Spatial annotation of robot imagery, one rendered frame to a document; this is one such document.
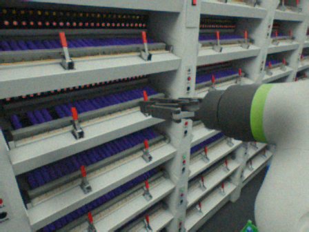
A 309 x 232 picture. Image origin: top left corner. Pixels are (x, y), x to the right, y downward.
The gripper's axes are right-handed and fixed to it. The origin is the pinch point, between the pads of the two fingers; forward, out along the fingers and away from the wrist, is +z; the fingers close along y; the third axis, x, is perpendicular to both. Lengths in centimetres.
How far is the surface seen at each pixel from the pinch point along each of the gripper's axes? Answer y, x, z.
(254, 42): 99, 15, 20
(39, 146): -22.8, -7.2, 23.4
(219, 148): 75, -46, 33
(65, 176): -16.6, -21.8, 31.2
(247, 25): 100, 25, 24
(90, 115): -6.0, -3.2, 26.0
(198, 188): 56, -66, 36
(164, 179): 27, -45, 33
